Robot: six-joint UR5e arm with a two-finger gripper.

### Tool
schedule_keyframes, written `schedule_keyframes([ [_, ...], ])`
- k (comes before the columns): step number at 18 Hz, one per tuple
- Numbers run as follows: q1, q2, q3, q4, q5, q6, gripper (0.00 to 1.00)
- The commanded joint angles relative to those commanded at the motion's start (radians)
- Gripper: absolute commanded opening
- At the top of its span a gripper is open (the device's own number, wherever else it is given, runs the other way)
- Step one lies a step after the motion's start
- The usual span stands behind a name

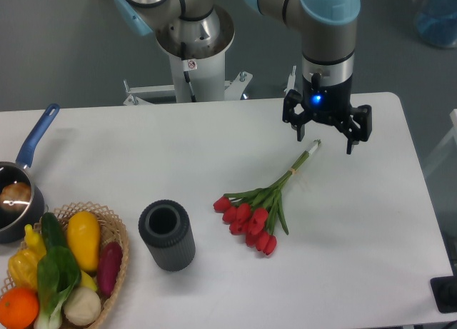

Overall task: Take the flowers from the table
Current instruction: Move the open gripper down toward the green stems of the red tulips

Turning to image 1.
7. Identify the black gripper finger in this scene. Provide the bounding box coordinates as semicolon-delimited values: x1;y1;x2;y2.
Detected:
329;105;372;155
282;89;313;141

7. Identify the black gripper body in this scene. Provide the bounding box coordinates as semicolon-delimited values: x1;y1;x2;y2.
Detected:
301;76;353;123

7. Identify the red tulip bouquet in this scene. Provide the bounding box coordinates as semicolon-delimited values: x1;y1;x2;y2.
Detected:
213;139;321;256

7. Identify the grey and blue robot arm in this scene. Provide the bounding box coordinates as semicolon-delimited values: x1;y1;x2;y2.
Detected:
114;0;372;148

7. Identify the blue translucent container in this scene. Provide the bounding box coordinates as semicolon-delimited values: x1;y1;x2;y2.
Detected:
414;0;456;49

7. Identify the dark grey ribbed vase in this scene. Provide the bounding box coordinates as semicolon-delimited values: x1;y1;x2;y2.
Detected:
139;200;196;272

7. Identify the black device at edge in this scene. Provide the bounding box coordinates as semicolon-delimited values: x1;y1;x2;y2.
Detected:
430;276;456;313

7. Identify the woven wicker basket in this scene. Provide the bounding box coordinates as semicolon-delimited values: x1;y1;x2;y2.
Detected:
1;203;129;328

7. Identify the purple eggplant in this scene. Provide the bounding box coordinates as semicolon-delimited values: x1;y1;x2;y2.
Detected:
96;241;123;297

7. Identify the yellow squash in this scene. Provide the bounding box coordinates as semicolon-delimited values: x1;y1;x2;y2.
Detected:
66;211;101;273

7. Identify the yellow banana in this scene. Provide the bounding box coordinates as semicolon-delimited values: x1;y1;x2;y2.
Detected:
79;270;98;292

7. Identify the green cucumber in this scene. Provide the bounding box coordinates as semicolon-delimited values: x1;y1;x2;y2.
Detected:
41;212;68;251

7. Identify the green bok choy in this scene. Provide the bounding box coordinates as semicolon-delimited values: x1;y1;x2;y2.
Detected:
34;246;81;328

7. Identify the beige garlic bulb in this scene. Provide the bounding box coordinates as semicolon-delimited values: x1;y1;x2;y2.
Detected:
64;287;101;326

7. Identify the small yellow pepper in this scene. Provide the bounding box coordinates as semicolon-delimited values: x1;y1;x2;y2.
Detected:
24;224;46;258

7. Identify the brown bread roll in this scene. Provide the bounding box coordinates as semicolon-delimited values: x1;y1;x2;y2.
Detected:
1;182;31;213

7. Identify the yellow bell pepper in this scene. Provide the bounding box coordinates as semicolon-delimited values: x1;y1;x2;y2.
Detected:
8;248;39;291

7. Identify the orange fruit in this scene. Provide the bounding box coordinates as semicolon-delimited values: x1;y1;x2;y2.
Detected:
1;288;39;329

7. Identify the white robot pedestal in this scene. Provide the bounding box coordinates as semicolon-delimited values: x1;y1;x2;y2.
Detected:
123;4;297;106

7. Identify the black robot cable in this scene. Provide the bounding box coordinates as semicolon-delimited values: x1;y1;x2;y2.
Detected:
180;42;197;103

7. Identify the blue handled saucepan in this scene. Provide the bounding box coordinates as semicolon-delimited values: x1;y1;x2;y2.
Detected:
1;103;60;244

